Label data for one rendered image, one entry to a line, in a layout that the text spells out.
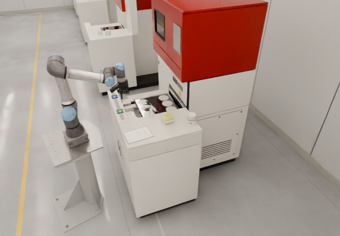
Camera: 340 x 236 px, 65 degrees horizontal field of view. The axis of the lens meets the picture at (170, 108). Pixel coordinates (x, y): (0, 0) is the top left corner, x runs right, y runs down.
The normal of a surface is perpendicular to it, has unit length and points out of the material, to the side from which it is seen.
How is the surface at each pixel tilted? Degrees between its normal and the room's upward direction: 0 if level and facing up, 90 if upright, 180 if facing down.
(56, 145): 0
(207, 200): 0
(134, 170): 90
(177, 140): 90
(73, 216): 0
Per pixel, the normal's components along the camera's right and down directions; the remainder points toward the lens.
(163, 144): 0.35, 0.54
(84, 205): 0.00, -0.82
